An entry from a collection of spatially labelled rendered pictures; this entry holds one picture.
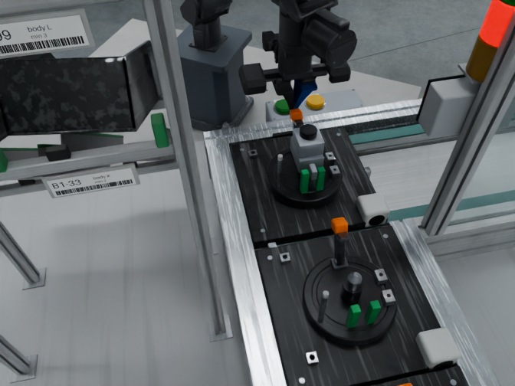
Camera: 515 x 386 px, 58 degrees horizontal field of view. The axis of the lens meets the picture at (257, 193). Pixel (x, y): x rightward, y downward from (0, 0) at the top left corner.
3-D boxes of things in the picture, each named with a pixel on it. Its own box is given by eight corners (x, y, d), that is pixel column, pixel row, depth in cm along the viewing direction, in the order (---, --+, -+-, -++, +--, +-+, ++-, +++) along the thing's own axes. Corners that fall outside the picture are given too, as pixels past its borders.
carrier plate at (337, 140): (231, 152, 95) (230, 144, 93) (343, 133, 97) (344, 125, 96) (254, 249, 79) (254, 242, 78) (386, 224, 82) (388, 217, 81)
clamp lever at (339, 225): (331, 259, 73) (330, 218, 69) (343, 256, 73) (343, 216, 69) (339, 273, 69) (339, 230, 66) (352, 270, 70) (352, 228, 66)
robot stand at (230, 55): (204, 88, 122) (195, 18, 107) (254, 102, 118) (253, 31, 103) (176, 122, 114) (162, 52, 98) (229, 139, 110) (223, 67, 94)
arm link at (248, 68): (358, 40, 74) (346, 19, 78) (242, 54, 72) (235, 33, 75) (350, 82, 80) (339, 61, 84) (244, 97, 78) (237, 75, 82)
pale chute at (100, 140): (122, 158, 89) (120, 135, 88) (191, 157, 89) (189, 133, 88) (61, 163, 61) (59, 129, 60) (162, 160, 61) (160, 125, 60)
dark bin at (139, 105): (91, 79, 72) (82, 28, 69) (175, 76, 72) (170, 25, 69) (7, 135, 47) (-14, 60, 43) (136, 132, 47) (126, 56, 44)
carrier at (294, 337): (255, 256, 79) (254, 211, 69) (389, 231, 81) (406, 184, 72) (290, 403, 63) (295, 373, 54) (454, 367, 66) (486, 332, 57)
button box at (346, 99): (265, 121, 108) (264, 99, 103) (351, 108, 110) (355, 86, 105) (271, 142, 103) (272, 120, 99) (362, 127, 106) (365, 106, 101)
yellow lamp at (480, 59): (458, 63, 61) (470, 29, 57) (493, 58, 61) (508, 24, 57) (477, 86, 57) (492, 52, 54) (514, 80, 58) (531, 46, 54)
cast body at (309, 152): (289, 148, 84) (290, 119, 79) (313, 144, 85) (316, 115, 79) (301, 182, 79) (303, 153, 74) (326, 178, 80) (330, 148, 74)
